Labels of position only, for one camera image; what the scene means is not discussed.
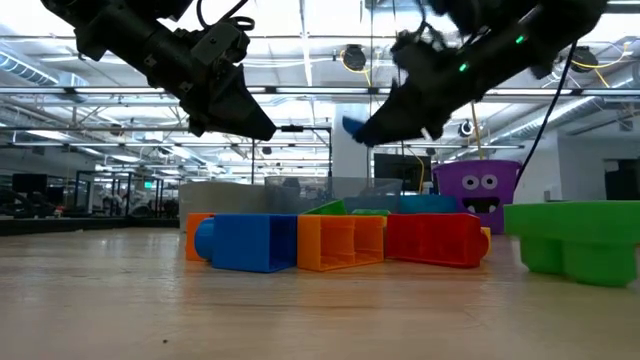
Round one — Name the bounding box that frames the small blue toy block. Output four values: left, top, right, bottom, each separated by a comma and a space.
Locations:
342, 115, 367, 139

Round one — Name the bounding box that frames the yellow cable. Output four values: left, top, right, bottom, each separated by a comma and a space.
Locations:
469, 102, 484, 161

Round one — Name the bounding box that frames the blue plastic bin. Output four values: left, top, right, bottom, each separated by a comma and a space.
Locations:
343, 194, 459, 216

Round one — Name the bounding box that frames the large green toy block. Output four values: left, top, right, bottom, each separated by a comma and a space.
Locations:
503, 200, 640, 289

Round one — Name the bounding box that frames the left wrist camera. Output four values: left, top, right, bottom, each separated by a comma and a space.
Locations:
189, 17, 251, 66

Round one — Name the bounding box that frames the large black background monitor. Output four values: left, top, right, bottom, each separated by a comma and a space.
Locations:
373, 153, 433, 193

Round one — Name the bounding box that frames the purple monster face bucket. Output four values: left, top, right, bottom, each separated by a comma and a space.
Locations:
432, 159, 524, 235

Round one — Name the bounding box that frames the orange hollow toy block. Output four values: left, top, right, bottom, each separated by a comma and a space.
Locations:
297, 214, 386, 273

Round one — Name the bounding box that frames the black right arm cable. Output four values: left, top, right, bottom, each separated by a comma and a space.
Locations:
513, 40, 580, 189

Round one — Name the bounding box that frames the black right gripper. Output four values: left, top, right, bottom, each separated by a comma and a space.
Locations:
352, 58, 490, 147

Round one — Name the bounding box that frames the white plastic bin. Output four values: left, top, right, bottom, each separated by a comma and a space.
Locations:
178, 181, 271, 232

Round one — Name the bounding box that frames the large blue toy block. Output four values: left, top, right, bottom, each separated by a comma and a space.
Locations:
193, 213, 299, 274

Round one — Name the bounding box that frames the clear grey plastic bin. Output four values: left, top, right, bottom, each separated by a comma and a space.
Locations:
264, 175, 404, 216

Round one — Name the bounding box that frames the red toy block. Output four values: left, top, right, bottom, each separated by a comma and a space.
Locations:
384, 213, 490, 269

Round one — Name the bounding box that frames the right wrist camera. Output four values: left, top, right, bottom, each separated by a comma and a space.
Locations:
391, 27, 451, 69

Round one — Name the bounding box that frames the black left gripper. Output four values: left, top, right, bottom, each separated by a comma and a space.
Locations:
144, 27, 278, 142

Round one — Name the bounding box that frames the small black background monitor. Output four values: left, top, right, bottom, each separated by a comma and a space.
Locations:
12, 173, 49, 195

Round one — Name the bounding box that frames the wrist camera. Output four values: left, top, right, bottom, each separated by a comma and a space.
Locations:
391, 27, 451, 69
189, 17, 251, 66

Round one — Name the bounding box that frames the small orange toy block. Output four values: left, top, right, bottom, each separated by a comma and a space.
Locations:
185, 212, 217, 262

